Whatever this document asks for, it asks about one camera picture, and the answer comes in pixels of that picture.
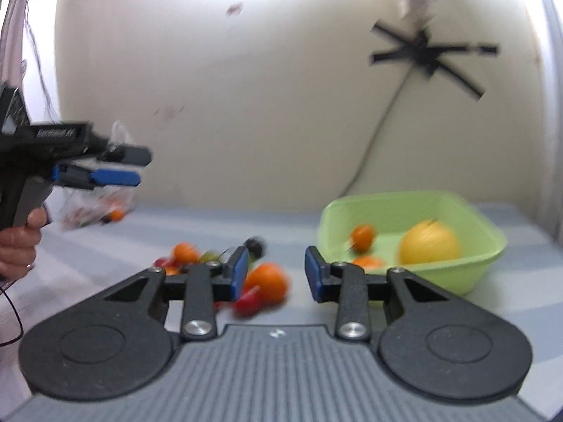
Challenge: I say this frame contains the grey striped bed sheet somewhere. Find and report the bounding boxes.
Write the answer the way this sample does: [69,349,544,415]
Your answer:
[0,202,563,422]

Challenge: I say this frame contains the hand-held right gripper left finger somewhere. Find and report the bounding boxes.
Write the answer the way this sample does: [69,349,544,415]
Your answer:
[88,246,251,342]

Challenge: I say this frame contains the dark purple plum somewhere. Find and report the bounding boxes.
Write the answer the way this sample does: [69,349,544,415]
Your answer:
[244,236,269,259]

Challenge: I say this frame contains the smooth orange tomato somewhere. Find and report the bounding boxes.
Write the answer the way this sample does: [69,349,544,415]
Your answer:
[244,263,291,305]

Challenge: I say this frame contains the person's left hand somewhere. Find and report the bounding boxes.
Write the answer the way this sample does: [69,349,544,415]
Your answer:
[0,206,47,280]

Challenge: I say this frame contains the orange mandarin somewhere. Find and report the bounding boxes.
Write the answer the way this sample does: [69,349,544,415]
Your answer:
[352,256,386,270]
[172,243,200,264]

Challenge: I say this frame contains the large yellow lemon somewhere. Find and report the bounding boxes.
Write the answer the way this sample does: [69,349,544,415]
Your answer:
[398,220,462,265]

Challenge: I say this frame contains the small red tomato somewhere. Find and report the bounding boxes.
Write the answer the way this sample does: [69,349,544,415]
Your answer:
[153,257,181,275]

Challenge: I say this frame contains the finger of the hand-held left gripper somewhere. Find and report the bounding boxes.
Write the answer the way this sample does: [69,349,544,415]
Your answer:
[53,164,142,189]
[103,142,153,167]

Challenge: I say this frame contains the thin grey wall cable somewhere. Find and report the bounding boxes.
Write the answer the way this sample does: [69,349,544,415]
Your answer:
[341,68,416,198]

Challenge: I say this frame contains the thin black cable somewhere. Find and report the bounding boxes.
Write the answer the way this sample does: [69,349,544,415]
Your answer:
[0,279,25,346]

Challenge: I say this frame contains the black tape cross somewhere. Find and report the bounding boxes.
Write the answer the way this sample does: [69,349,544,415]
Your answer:
[369,21,500,103]

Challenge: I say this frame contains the black wall cables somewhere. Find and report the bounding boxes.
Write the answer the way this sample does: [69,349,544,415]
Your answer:
[23,18,61,124]

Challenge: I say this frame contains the orange tomato with dark stem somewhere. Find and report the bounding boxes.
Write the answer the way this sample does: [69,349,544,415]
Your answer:
[350,224,377,250]

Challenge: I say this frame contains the light green plastic bowl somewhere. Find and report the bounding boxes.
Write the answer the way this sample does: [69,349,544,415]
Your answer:
[317,190,507,297]

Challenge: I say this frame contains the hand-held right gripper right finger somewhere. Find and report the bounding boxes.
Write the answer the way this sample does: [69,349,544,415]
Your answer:
[305,246,462,342]

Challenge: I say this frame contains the clear plastic bag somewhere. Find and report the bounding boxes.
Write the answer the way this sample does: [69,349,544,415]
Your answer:
[62,120,138,230]

